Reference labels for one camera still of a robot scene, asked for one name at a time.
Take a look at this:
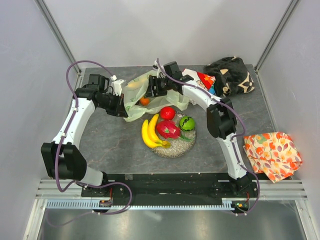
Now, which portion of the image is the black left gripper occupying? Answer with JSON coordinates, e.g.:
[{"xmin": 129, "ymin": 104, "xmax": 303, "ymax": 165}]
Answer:
[{"xmin": 97, "ymin": 91, "xmax": 128, "ymax": 118}]

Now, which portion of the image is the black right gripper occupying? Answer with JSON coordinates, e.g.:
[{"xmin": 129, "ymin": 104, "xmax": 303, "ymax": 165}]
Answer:
[{"xmin": 143, "ymin": 76, "xmax": 172, "ymax": 99}]

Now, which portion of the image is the avocado print plastic bag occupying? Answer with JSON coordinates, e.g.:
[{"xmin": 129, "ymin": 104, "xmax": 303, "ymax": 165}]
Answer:
[{"xmin": 122, "ymin": 70, "xmax": 190, "ymax": 122}]

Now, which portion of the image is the red fake apple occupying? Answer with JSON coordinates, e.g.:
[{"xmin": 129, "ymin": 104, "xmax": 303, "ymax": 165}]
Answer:
[{"xmin": 160, "ymin": 106, "xmax": 176, "ymax": 121}]

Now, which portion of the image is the red fake dragon fruit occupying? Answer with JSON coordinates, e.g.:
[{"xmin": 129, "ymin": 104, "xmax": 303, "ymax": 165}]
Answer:
[{"xmin": 155, "ymin": 120, "xmax": 193, "ymax": 142}]

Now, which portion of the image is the yellow fake banana bunch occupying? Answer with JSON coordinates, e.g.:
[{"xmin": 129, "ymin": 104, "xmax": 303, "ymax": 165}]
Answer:
[{"xmin": 141, "ymin": 113, "xmax": 171, "ymax": 149}]

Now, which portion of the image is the green fake round fruit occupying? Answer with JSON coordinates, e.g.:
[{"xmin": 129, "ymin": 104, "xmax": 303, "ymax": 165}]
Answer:
[{"xmin": 179, "ymin": 116, "xmax": 196, "ymax": 132}]

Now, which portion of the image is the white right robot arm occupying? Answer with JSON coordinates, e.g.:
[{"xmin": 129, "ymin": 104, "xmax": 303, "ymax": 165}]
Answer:
[{"xmin": 146, "ymin": 59, "xmax": 249, "ymax": 197}]

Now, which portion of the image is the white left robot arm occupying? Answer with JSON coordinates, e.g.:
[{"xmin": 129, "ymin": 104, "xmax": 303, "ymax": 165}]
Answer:
[{"xmin": 40, "ymin": 74, "xmax": 128, "ymax": 197}]

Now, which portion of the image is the orange green fake mango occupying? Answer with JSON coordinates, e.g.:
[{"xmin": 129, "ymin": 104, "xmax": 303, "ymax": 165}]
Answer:
[{"xmin": 139, "ymin": 97, "xmax": 150, "ymax": 106}]

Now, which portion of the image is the white cartoon print cloth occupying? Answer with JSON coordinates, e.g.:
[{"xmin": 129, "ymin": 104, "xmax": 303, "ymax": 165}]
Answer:
[{"xmin": 182, "ymin": 68, "xmax": 216, "ymax": 110}]

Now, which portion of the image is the speckled ceramic plate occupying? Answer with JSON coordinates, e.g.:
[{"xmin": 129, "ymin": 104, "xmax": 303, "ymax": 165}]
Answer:
[{"xmin": 150, "ymin": 111, "xmax": 196, "ymax": 158}]

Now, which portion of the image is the black beige patterned cloth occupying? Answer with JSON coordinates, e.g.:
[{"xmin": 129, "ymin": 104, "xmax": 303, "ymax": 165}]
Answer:
[{"xmin": 203, "ymin": 56, "xmax": 255, "ymax": 97}]

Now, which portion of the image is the orange floral cloth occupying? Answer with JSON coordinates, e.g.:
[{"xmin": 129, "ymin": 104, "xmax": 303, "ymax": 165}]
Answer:
[{"xmin": 243, "ymin": 131, "xmax": 303, "ymax": 183}]

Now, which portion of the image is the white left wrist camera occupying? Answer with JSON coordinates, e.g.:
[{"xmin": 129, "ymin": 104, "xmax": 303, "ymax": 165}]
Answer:
[{"xmin": 110, "ymin": 75, "xmax": 127, "ymax": 96}]

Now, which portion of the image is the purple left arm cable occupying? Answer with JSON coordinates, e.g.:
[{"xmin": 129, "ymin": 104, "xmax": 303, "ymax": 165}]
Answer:
[{"xmin": 44, "ymin": 59, "xmax": 134, "ymax": 227}]

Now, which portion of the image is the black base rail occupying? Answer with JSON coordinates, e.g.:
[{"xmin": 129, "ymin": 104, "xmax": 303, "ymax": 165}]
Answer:
[{"xmin": 88, "ymin": 172, "xmax": 259, "ymax": 198}]

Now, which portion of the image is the grey slotted cable duct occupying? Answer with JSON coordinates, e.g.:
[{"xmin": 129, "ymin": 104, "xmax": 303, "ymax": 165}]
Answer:
[{"xmin": 46, "ymin": 195, "xmax": 250, "ymax": 211}]

